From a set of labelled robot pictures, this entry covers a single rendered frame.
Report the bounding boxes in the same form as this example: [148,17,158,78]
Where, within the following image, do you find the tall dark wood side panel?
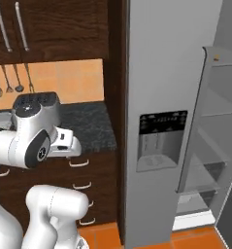
[107,0,129,246]

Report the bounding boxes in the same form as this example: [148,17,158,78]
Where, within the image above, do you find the dark wood cabinet front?
[0,163,36,232]

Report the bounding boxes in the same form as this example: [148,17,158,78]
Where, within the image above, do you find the silver toaster with black top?
[12,91,62,129]

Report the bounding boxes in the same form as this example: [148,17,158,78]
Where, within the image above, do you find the dark wood cupboard door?
[0,0,22,65]
[12,0,110,64]

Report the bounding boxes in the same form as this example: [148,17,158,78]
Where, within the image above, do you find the hanging metal ladle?
[12,63,25,93]

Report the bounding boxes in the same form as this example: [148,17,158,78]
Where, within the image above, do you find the hanging metal fork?
[23,62,36,94]

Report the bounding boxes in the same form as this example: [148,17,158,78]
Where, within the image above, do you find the silver cupboard door handle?
[15,0,31,53]
[0,0,14,53]

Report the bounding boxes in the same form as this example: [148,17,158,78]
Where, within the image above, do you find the grey fridge body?
[212,0,232,249]

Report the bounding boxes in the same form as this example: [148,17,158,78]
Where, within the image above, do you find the dark wood drawer front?
[53,174,118,199]
[49,151,118,179]
[86,196,118,217]
[77,212,118,228]

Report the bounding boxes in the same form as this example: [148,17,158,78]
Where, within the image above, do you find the silver fridge door with dispenser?
[124,0,224,249]

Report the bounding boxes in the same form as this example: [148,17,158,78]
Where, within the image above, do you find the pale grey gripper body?
[48,135,83,160]

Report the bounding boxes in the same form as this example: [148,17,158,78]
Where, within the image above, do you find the open silver fridge door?
[175,45,232,222]

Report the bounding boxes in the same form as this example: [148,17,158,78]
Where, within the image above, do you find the hanging metal spatula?
[0,64,15,94]

